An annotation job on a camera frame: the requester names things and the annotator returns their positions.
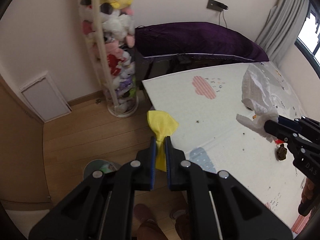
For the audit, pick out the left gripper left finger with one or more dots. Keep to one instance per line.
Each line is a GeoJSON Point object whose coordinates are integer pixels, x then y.
{"type": "Point", "coordinates": [139, 174]}

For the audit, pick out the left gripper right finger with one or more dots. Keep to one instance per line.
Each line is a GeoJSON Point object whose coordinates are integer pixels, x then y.
{"type": "Point", "coordinates": [179, 169]}

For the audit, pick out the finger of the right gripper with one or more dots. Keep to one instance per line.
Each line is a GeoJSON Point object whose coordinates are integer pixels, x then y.
{"type": "Point", "coordinates": [287, 122]}
{"type": "Point", "coordinates": [278, 131]}

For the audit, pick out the brown knitted cloth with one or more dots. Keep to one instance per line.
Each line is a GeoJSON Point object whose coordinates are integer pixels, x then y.
{"type": "Point", "coordinates": [281, 152]}

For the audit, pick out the white tissue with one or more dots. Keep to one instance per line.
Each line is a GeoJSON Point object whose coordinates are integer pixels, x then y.
{"type": "Point", "coordinates": [257, 97]}

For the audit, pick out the yellow cloth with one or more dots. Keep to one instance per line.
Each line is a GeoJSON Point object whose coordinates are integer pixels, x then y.
{"type": "Point", "coordinates": [163, 125]}

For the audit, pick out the grey trash bin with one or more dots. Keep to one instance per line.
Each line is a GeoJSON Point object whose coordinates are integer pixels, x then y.
{"type": "Point", "coordinates": [101, 165]}

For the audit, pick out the person's right hand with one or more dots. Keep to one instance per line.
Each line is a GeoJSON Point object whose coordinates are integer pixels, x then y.
{"type": "Point", "coordinates": [307, 193]}

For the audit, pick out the person's brown slipper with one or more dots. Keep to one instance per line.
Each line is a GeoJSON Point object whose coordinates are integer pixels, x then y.
{"type": "Point", "coordinates": [144, 215]}

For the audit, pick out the grey curtain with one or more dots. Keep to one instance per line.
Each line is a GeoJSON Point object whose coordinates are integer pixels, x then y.
{"type": "Point", "coordinates": [282, 28]}

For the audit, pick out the dark framed window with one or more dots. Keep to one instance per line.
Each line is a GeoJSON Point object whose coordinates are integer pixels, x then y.
{"type": "Point", "coordinates": [308, 38]}

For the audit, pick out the white wall access panel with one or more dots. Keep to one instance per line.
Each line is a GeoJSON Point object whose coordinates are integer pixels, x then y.
{"type": "Point", "coordinates": [44, 98]}

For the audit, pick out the dark wall socket plate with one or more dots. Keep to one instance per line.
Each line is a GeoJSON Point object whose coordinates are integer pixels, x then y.
{"type": "Point", "coordinates": [216, 6]}

